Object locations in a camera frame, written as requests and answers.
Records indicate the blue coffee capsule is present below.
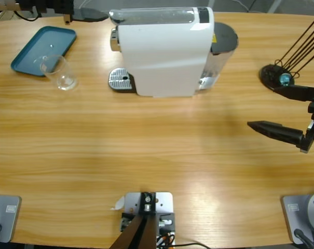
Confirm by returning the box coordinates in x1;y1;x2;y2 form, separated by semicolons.
279;73;291;87

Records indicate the clear glass cup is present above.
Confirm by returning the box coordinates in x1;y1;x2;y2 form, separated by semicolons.
39;54;79;91

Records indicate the white capsule coffee machine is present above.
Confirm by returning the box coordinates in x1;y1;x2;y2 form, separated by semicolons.
108;6;215;99

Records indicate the black capsule holder with rods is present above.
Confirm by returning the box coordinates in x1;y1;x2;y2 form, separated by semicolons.
258;17;314;92

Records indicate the teal plastic tray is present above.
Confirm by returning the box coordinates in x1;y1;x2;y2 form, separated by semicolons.
10;25;77;78

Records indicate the metal drip tray grille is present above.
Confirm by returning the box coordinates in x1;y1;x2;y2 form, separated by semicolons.
108;67;136;93

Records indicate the light wooden crate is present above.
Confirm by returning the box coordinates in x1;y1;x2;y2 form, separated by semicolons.
0;0;26;23

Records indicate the white tape scrap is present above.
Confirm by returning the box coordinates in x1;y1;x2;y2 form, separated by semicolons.
110;196;125;211

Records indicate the white floor cable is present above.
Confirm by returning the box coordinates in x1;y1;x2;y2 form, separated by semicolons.
78;0;116;14

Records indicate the arm grey base plate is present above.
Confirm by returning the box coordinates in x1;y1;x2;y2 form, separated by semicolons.
280;191;314;245
0;195;22;244

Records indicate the white mount block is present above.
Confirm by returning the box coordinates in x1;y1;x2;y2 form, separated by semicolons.
120;191;176;246

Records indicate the thin black cable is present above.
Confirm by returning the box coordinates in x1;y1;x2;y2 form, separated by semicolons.
172;242;214;249

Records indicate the orange wire bundle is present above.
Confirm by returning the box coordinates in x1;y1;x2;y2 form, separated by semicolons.
156;232;176;246

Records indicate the dark camera post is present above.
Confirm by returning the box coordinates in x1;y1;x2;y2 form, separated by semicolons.
108;191;157;249

